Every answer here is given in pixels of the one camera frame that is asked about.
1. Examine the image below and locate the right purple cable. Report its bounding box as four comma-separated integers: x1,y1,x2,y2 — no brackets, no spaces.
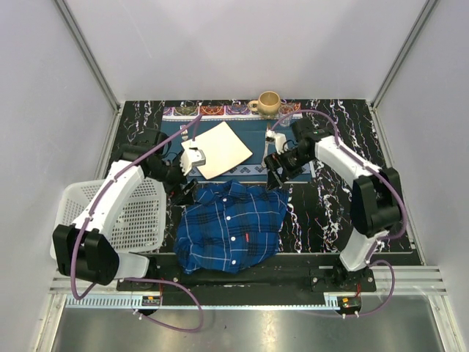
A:
269,109,407,318

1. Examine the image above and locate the purple cable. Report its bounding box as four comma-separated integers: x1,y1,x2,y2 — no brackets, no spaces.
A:
70,115,204,333
269,109,407,318

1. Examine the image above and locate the blue patterned placemat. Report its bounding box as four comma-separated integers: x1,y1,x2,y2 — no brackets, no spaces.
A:
162,100,317,184

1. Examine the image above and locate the silver fork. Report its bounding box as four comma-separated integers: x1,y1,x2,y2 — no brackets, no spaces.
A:
180,125,188,142

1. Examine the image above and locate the white square plate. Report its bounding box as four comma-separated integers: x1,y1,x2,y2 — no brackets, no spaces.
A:
196,122,253,180

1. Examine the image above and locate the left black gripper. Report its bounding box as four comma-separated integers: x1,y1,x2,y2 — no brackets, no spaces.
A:
148,152,199,205

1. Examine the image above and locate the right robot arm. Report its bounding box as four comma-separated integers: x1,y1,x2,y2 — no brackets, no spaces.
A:
263,118,407,291

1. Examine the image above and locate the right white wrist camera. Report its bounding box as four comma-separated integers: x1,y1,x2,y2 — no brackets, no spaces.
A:
268,130,287,154

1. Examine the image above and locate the silver knife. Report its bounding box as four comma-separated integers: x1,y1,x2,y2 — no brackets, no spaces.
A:
261,122,270,169

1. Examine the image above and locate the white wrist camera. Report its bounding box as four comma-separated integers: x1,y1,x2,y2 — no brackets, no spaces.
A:
268,130,287,154
180,139,206,176

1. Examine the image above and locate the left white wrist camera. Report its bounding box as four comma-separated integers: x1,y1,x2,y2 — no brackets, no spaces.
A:
180,139,206,176

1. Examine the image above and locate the small clear glass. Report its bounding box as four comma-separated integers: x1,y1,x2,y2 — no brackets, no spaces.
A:
278,103,295,127

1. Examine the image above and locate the blue plaid shirt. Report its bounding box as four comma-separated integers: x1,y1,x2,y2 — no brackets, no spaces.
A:
174,180,288,274

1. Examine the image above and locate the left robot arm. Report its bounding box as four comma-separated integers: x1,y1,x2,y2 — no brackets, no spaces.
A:
53,131,206,290

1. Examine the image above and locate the tan ceramic mug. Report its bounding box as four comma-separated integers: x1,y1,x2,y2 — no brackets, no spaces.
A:
248,91,281,120

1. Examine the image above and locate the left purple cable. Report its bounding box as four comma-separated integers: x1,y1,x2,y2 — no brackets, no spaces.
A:
70,115,204,333

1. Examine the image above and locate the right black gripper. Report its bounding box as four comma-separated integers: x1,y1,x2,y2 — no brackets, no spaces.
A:
264,147,313,193

